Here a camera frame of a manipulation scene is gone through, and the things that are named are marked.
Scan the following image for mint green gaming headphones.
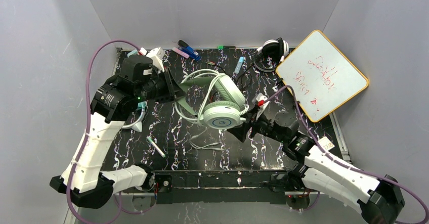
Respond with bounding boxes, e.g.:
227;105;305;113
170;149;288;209
174;69;249;130

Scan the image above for teal cat ear headphones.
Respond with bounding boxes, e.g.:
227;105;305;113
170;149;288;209
122;101;147;132

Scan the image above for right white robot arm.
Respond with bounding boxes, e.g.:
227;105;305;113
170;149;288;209
228;112;405;223

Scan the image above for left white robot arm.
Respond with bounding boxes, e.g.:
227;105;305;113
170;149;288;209
50;55;184;209

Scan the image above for black and white headphones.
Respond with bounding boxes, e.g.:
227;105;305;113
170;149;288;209
253;37;289;73

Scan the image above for pink highlighter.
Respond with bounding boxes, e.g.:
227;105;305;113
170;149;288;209
172;48;190;59

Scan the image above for small light blue eraser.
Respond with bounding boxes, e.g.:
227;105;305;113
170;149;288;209
127;50;139;58

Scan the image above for blue stapler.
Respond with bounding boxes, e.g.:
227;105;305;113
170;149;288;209
178;40;201;61

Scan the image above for green capped white marker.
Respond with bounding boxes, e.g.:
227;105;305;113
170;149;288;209
146;137;166;158

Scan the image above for light blue marker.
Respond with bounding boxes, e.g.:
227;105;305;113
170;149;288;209
234;57;245;75

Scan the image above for small white red box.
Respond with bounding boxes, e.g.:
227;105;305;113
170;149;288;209
318;137;335;153

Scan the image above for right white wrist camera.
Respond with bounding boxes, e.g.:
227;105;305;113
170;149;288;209
251;93;269;120

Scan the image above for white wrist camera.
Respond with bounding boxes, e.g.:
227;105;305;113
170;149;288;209
251;93;269;120
138;47;165;72

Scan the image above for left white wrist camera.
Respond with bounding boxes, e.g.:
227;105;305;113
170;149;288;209
138;47;165;72

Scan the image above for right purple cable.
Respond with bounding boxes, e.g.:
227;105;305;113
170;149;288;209
265;85;429;224

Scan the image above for white board orange frame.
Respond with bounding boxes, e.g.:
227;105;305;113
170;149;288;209
276;30;369;122

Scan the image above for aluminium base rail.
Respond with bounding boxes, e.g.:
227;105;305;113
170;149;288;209
65;112;381;224

